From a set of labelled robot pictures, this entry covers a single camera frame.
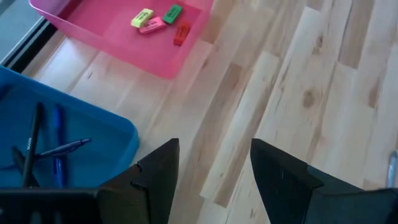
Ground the pink eraser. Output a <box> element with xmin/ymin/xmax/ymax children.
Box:
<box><xmin>138</xmin><ymin>16</ymin><xmax>167</xmax><ymax>35</ymax></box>

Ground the plain black pen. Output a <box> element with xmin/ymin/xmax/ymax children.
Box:
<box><xmin>11</xmin><ymin>146</ymin><xmax>41</xmax><ymax>189</ymax></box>

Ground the black aluminium table frame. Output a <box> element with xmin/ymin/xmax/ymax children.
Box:
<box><xmin>0</xmin><ymin>17</ymin><xmax>58</xmax><ymax>74</ymax></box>

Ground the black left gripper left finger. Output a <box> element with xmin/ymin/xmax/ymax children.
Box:
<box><xmin>0</xmin><ymin>138</ymin><xmax>181</xmax><ymax>224</ymax></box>

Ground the green eraser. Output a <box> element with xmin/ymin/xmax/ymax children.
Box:
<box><xmin>162</xmin><ymin>4</ymin><xmax>183</xmax><ymax>25</ymax></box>

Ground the black pen with print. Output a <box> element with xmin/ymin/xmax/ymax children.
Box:
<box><xmin>21</xmin><ymin>101</ymin><xmax>45</xmax><ymax>189</ymax></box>

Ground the red eraser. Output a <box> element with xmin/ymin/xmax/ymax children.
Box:
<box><xmin>172</xmin><ymin>21</ymin><xmax>192</xmax><ymax>47</ymax></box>

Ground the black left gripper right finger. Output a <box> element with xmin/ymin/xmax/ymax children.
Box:
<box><xmin>249</xmin><ymin>138</ymin><xmax>398</xmax><ymax>224</ymax></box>

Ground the navy blue pen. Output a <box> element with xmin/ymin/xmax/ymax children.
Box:
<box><xmin>32</xmin><ymin>138</ymin><xmax>93</xmax><ymax>160</ymax></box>

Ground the translucent pink plastic bin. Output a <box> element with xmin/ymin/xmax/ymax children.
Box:
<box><xmin>28</xmin><ymin>0</ymin><xmax>215</xmax><ymax>80</ymax></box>

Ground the yellow-green eraser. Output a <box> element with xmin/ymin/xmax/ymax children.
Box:
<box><xmin>130</xmin><ymin>7</ymin><xmax>155</xmax><ymax>29</ymax></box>

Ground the bright blue pen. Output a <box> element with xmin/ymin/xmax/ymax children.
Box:
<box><xmin>51</xmin><ymin>104</ymin><xmax>68</xmax><ymax>187</ymax></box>

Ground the blue plastic bin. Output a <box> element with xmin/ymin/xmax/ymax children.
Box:
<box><xmin>0</xmin><ymin>65</ymin><xmax>140</xmax><ymax>189</ymax></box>

